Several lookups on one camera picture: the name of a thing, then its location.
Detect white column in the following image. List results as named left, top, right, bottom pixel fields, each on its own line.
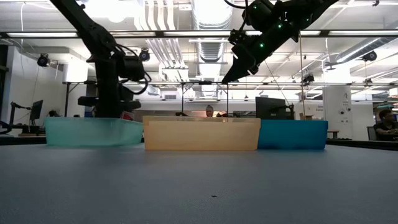
left=323, top=67, right=354, bottom=139

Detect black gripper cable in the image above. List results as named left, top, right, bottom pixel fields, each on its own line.
left=116, top=43, right=152, bottom=96
left=223, top=0, right=249, bottom=32

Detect orange plastic bin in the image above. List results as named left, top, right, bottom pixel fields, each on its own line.
left=142, top=115, right=262, bottom=152

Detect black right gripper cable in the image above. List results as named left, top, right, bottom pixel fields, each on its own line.
left=223, top=0, right=249, bottom=32

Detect teal plastic bin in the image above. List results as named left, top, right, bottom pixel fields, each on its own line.
left=44, top=116, right=144, bottom=147

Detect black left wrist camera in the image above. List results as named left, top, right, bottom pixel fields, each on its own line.
left=118, top=55, right=146, bottom=82

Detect silver ventilation duct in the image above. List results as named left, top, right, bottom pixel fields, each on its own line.
left=191, top=0, right=234, bottom=98

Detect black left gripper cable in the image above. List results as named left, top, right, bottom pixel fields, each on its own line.
left=116, top=43, right=152, bottom=96

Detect blue plastic bin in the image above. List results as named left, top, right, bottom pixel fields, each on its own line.
left=257, top=119, right=329, bottom=151

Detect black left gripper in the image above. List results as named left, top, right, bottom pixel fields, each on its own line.
left=77, top=58, right=142, bottom=119

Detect background black frame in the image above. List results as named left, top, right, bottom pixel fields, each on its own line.
left=63, top=80, right=230, bottom=118

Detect blue-grey table mat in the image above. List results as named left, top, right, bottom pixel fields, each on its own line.
left=0, top=142, right=398, bottom=224

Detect black flat monitor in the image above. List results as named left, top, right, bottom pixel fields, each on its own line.
left=255, top=96, right=295, bottom=121

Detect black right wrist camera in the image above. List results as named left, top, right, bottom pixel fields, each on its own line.
left=228, top=28, right=249, bottom=46

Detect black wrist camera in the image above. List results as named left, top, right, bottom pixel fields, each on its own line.
left=228, top=28, right=249, bottom=46
left=118, top=55, right=146, bottom=82

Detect black aluminium table frame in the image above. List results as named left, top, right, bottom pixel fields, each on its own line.
left=0, top=30, right=398, bottom=152

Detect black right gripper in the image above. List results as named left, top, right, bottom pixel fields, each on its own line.
left=221, top=19, right=300, bottom=85

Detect white ceiling pipes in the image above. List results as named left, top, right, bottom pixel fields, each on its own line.
left=135, top=0, right=190, bottom=82

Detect small dark monitor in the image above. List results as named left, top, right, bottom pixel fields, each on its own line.
left=29, top=99, right=44, bottom=125

